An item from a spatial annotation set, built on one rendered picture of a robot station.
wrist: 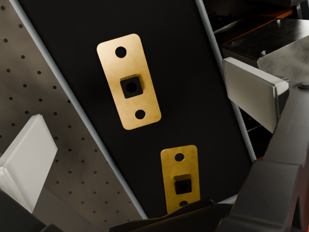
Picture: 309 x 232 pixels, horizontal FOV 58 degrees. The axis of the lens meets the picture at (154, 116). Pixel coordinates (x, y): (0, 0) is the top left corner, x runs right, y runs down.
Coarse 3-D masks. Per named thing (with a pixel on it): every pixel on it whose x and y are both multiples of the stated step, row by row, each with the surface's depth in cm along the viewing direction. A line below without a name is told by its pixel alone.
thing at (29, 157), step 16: (32, 128) 17; (16, 144) 15; (32, 144) 16; (48, 144) 19; (0, 160) 13; (16, 160) 14; (32, 160) 16; (48, 160) 18; (0, 176) 13; (16, 176) 13; (32, 176) 15; (16, 192) 13; (32, 192) 14; (32, 208) 14
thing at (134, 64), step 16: (112, 48) 24; (128, 48) 24; (112, 64) 24; (128, 64) 24; (144, 64) 25; (112, 80) 25; (128, 80) 24; (144, 80) 25; (128, 96) 24; (144, 96) 26; (128, 112) 26; (160, 112) 26; (128, 128) 27
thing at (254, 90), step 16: (224, 64) 19; (240, 64) 17; (240, 80) 17; (256, 80) 15; (272, 80) 13; (240, 96) 18; (256, 96) 15; (272, 96) 13; (256, 112) 16; (272, 112) 14; (272, 128) 14
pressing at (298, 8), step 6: (306, 0) 40; (294, 6) 41; (300, 6) 40; (306, 6) 41; (294, 12) 42; (300, 12) 41; (306, 12) 41; (294, 18) 42; (300, 18) 41; (306, 18) 41
